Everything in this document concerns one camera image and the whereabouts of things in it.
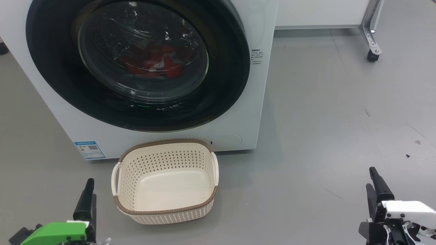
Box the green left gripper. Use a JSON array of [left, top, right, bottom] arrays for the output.
[[20, 178, 97, 245]]

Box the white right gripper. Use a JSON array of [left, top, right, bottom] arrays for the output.
[[358, 167, 436, 245]]

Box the red and white garment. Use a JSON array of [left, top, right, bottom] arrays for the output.
[[119, 44, 186, 79]]

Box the round black glass washer door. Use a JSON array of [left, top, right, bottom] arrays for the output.
[[26, 0, 251, 132]]

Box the cream perforated laundry basket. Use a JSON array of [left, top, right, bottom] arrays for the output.
[[111, 139, 219, 225]]

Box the white filter access cover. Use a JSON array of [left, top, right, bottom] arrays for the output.
[[213, 133, 242, 150]]

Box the white front-load washing machine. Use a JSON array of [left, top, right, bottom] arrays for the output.
[[0, 0, 280, 160]]

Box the blue energy label sticker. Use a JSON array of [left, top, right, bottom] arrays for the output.
[[74, 141, 105, 160]]

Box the silver metal furniture leg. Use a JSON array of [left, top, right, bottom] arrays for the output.
[[359, 0, 383, 56]]

